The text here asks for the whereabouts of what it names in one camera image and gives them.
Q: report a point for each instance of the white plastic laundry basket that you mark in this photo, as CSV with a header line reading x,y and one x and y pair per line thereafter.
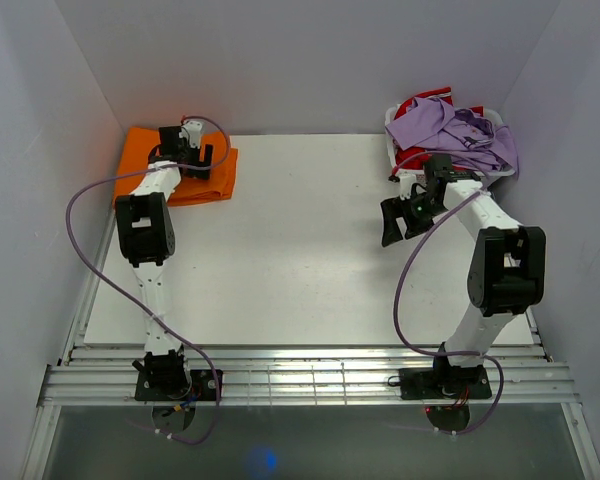
x,y
395,150

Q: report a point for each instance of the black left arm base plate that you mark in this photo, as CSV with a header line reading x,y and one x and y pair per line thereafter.
x,y
203,387

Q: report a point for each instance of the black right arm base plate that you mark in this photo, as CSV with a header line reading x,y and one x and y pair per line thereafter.
x,y
429,383

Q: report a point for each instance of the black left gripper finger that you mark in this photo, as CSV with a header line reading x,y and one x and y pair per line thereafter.
x,y
206,156
203,175

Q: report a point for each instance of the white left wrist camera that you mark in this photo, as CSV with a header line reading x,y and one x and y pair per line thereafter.
x,y
192,131

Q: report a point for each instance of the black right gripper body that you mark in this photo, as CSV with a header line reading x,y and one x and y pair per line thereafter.
x,y
418,213

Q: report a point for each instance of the lilac shirt in basket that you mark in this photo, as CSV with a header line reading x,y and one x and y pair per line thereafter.
x,y
500,150

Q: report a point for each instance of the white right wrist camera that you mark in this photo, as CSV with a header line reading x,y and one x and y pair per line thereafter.
x,y
405,181

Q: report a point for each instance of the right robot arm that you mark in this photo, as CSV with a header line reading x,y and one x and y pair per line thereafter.
x,y
506,274

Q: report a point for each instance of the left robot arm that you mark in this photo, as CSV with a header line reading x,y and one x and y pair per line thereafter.
x,y
147,241

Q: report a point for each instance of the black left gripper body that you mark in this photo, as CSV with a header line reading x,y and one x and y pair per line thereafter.
x,y
192,160

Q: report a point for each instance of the red garment in basket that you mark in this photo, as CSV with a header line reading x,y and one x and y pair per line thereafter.
x,y
429,122

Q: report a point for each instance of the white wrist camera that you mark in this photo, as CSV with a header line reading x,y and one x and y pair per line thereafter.
x,y
405,181
192,131

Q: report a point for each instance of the orange trousers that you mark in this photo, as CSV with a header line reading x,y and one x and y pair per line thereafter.
x,y
191,191

